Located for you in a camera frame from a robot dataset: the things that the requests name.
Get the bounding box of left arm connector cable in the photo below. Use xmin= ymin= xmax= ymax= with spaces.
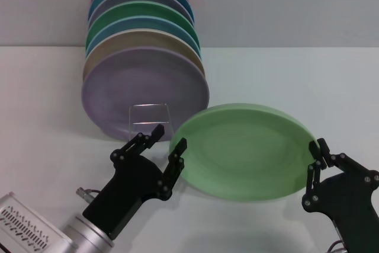
xmin=76 ymin=187 xmax=103 ymax=204

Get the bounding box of dark green plate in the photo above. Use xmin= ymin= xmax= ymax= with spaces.
xmin=85 ymin=0 xmax=200 ymax=49

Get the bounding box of arm connector cable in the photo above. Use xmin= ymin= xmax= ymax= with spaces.
xmin=76 ymin=187 xmax=103 ymax=204
xmin=327 ymin=239 xmax=349 ymax=253

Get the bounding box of right arm connector cable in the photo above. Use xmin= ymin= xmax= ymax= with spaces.
xmin=327 ymin=239 xmax=349 ymax=253

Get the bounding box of wire plate rack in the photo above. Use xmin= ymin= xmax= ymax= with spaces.
xmin=127 ymin=103 xmax=175 ymax=147

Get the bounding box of light green plate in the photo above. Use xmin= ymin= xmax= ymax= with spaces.
xmin=169 ymin=103 xmax=319 ymax=205

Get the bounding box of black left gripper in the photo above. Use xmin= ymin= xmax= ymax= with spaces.
xmin=82 ymin=124 xmax=188 ymax=241

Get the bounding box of lavender purple plate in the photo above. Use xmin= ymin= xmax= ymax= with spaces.
xmin=81 ymin=46 xmax=210 ymax=143

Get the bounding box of beige plate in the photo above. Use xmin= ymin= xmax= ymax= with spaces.
xmin=82 ymin=28 xmax=205 ymax=88

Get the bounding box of light blue plate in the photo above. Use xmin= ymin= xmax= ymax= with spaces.
xmin=85 ymin=15 xmax=202 ymax=58

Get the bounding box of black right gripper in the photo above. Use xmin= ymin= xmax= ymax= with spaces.
xmin=301 ymin=137 xmax=379 ymax=253

